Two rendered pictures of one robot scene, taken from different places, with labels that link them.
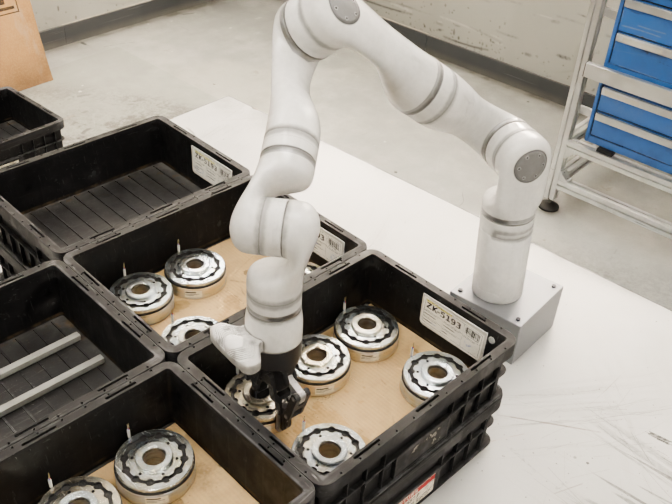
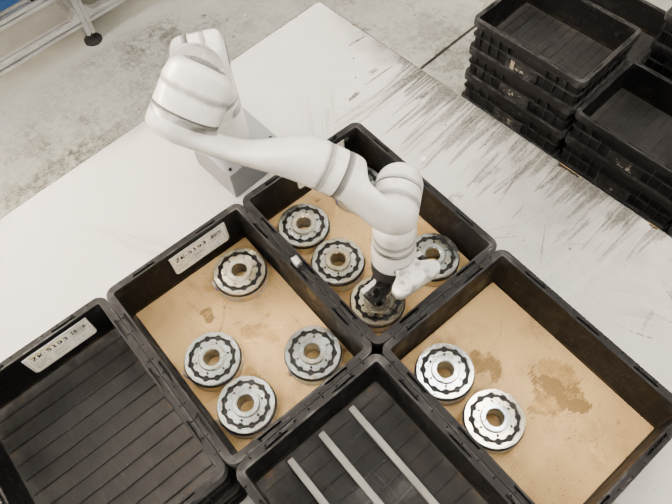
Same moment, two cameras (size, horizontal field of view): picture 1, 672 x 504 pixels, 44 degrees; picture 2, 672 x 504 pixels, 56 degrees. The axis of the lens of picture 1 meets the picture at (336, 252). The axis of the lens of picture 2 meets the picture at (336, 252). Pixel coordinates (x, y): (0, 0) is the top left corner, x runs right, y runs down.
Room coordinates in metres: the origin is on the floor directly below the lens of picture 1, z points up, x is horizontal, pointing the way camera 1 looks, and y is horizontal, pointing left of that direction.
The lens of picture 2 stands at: (0.80, 0.59, 1.92)
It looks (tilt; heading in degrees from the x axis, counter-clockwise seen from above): 60 degrees down; 281
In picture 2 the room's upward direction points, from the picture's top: 5 degrees counter-clockwise
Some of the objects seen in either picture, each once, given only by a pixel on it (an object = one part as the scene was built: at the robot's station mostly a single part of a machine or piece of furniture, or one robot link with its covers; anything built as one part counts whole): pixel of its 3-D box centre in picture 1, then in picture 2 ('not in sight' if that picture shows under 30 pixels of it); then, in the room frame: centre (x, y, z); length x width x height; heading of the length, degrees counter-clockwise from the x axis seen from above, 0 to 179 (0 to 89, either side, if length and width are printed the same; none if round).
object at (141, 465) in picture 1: (154, 457); (445, 369); (0.71, 0.22, 0.86); 0.05 x 0.05 x 0.01
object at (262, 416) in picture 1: (259, 394); (377, 300); (0.83, 0.09, 0.86); 0.10 x 0.10 x 0.01
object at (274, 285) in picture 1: (282, 256); (396, 209); (0.81, 0.06, 1.12); 0.09 x 0.07 x 0.15; 85
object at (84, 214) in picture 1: (119, 204); (96, 443); (1.28, 0.41, 0.87); 0.40 x 0.30 x 0.11; 137
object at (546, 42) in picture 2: not in sight; (539, 79); (0.39, -0.98, 0.37); 0.40 x 0.30 x 0.45; 141
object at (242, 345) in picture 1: (262, 322); (400, 254); (0.80, 0.09, 1.03); 0.11 x 0.09 x 0.06; 132
